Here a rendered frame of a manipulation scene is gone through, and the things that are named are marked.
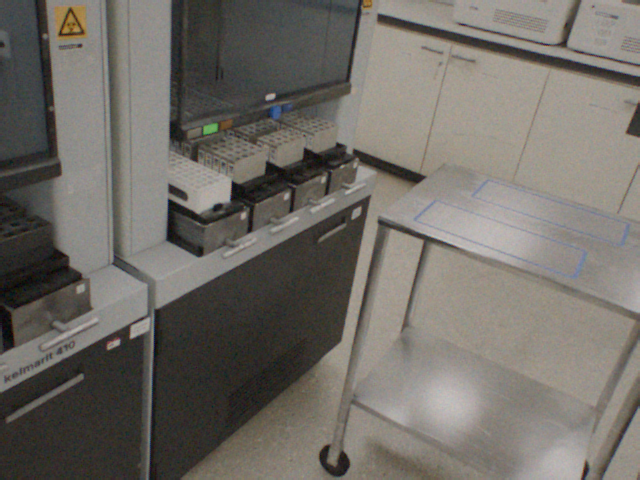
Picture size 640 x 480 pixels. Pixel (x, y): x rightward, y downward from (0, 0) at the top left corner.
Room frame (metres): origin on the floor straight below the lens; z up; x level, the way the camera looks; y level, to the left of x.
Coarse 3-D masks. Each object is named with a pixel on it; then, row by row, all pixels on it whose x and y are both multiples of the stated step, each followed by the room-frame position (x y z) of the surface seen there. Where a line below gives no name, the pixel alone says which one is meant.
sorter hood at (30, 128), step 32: (0, 0) 0.85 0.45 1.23; (32, 0) 0.89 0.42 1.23; (0, 32) 0.85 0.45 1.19; (32, 32) 0.89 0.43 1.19; (0, 64) 0.84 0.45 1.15; (32, 64) 0.88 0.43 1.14; (0, 96) 0.84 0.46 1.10; (32, 96) 0.88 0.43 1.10; (0, 128) 0.83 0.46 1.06; (32, 128) 0.87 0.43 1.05; (0, 160) 0.83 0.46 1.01; (32, 160) 0.87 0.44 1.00; (0, 192) 0.81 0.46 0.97
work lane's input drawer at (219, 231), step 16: (176, 208) 1.14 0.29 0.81; (224, 208) 1.16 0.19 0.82; (240, 208) 1.18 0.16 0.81; (176, 224) 1.13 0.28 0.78; (192, 224) 1.11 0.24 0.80; (208, 224) 1.10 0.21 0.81; (224, 224) 1.14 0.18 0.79; (240, 224) 1.18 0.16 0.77; (192, 240) 1.10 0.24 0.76; (208, 240) 1.10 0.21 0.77; (224, 240) 1.14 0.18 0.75; (224, 256) 1.08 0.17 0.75
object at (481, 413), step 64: (448, 192) 1.42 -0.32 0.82; (512, 192) 1.48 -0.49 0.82; (512, 256) 1.14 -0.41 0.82; (576, 256) 1.19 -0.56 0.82; (384, 384) 1.31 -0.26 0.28; (448, 384) 1.36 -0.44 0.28; (512, 384) 1.40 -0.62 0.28; (448, 448) 1.13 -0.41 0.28; (512, 448) 1.16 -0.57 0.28; (576, 448) 1.20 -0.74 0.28
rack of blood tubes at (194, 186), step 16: (176, 160) 1.26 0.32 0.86; (176, 176) 1.18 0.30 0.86; (192, 176) 1.19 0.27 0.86; (208, 176) 1.21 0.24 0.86; (224, 176) 1.21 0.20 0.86; (176, 192) 1.22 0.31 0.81; (192, 192) 1.13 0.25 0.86; (208, 192) 1.14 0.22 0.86; (224, 192) 1.18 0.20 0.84; (192, 208) 1.13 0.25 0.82
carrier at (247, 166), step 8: (248, 152) 1.33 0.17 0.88; (256, 152) 1.34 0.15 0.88; (264, 152) 1.35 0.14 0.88; (232, 160) 1.27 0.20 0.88; (240, 160) 1.28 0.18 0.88; (248, 160) 1.30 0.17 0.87; (256, 160) 1.33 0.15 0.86; (264, 160) 1.36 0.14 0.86; (232, 168) 1.27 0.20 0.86; (240, 168) 1.28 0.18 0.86; (248, 168) 1.31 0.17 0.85; (256, 168) 1.33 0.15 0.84; (264, 168) 1.36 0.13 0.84; (232, 176) 1.27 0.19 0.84; (240, 176) 1.28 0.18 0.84; (248, 176) 1.31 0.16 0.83; (256, 176) 1.33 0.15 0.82
